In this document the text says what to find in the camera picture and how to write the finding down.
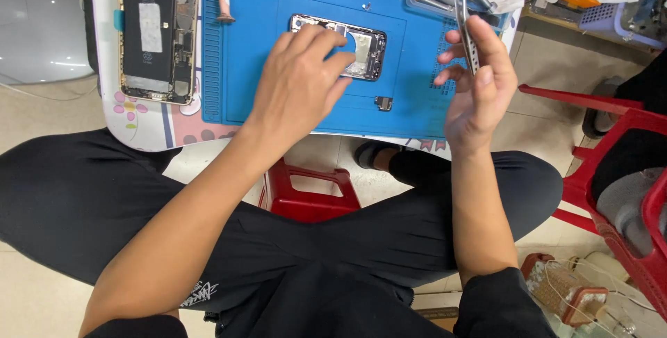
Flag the silver metal tweezers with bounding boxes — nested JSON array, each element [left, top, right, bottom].
[[453, 0, 480, 76]]

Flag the person's black trousers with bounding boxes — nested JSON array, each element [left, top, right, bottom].
[[0, 127, 565, 338]]

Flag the red plastic stool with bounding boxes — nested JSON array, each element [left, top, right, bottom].
[[258, 158, 362, 224]]

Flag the person's left hand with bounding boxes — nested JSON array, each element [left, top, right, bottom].
[[244, 24, 358, 146]]

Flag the tangled white wires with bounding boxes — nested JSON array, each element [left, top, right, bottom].
[[541, 257, 660, 338]]

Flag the person's black slipper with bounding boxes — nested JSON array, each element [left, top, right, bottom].
[[354, 140, 403, 171]]

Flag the person's black shirt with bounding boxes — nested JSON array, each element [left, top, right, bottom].
[[83, 261, 559, 338]]

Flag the opened smartphone with black battery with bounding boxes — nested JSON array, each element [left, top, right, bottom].
[[118, 0, 202, 106]]

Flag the blue silicone repair mat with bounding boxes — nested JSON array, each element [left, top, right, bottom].
[[200, 0, 523, 141]]

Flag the empty black phone housing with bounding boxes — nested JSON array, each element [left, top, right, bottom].
[[289, 13, 388, 82]]

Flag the orange-collared silver screwdriver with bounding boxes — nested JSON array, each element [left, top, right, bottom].
[[413, 0, 456, 14]]

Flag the thin white cable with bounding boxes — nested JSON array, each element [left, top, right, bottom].
[[0, 82, 101, 103]]

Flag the red-capped woven device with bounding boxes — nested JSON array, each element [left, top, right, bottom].
[[520, 253, 610, 328]]

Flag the red plastic chair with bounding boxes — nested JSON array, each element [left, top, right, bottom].
[[518, 83, 667, 323]]

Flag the person's right hand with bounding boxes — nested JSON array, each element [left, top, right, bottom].
[[433, 14, 519, 154]]

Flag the white glossy casing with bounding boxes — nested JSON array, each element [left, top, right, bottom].
[[0, 0, 98, 85]]

